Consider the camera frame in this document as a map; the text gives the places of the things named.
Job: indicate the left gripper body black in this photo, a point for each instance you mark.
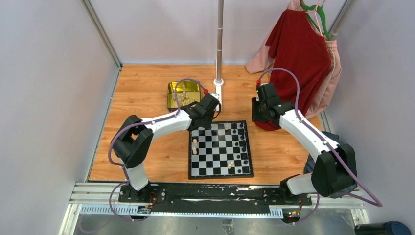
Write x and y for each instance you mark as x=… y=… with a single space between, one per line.
x=208 y=119

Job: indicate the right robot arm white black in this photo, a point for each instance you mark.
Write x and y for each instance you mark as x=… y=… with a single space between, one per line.
x=335 y=164

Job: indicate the green clothes hanger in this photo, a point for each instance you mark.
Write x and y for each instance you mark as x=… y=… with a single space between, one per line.
x=320 y=18

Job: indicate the white pole base bracket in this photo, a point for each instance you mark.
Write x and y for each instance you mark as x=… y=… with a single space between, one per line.
x=219 y=89

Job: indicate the black white chessboard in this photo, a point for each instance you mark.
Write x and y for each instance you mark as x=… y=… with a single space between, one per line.
x=216 y=147

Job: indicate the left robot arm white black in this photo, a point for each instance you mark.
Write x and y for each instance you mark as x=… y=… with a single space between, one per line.
x=132 y=141

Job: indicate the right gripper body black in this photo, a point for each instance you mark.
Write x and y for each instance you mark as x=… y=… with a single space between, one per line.
x=258 y=110

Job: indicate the grey blue cloth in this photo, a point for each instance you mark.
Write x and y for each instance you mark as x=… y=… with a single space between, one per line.
x=310 y=164

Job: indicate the red shirt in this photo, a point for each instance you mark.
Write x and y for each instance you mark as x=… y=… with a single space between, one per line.
x=301 y=59

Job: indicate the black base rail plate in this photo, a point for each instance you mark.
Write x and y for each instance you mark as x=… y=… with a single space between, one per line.
x=211 y=198

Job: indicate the dark blue bottle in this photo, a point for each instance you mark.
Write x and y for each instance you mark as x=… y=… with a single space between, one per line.
x=386 y=228

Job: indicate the gold metal tin box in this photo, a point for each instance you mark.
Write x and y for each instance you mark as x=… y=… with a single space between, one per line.
x=183 y=94

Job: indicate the silver vertical pole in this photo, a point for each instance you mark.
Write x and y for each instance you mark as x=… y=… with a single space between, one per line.
x=219 y=39

